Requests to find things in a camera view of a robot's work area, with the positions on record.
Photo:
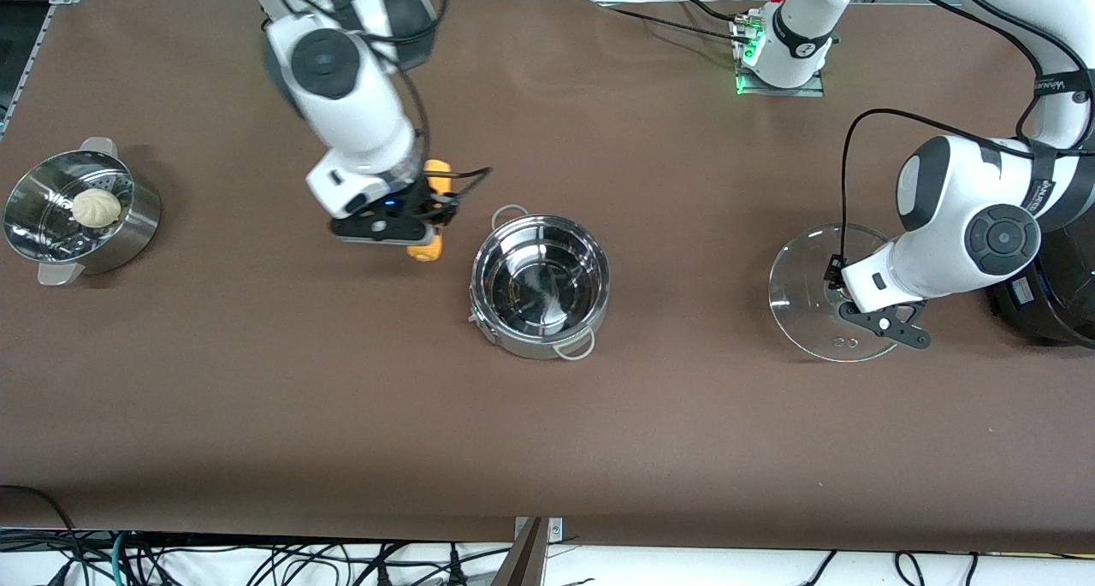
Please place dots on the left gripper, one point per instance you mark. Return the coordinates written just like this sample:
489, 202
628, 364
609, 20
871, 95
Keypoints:
831, 273

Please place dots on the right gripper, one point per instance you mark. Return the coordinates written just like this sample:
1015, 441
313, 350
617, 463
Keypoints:
421, 199

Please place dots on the yellow corn cob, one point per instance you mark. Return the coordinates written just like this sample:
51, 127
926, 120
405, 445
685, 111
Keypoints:
436, 175

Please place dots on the glass pot lid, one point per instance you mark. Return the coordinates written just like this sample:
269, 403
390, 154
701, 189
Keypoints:
796, 287

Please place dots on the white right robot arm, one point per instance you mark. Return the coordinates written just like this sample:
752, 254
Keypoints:
351, 98

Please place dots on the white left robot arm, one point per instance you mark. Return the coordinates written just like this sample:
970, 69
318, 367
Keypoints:
975, 227

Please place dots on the stainless steel cooking pot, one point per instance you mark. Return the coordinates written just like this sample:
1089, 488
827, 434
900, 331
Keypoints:
539, 342

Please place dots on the steel steamer pot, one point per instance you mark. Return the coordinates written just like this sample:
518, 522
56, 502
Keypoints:
128, 227

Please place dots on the black rice cooker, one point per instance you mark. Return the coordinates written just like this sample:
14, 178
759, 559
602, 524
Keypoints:
1052, 312

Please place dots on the brown table cloth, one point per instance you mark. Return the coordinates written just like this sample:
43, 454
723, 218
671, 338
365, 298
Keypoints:
547, 440

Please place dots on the white steamed bun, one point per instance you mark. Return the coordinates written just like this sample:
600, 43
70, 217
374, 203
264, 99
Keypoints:
96, 208

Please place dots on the grey metal stand leg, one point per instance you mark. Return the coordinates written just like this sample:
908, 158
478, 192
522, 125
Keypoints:
523, 560

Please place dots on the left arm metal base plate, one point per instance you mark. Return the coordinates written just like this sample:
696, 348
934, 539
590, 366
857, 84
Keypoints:
817, 85

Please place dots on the metal table edge bracket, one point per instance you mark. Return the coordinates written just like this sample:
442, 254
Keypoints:
555, 530

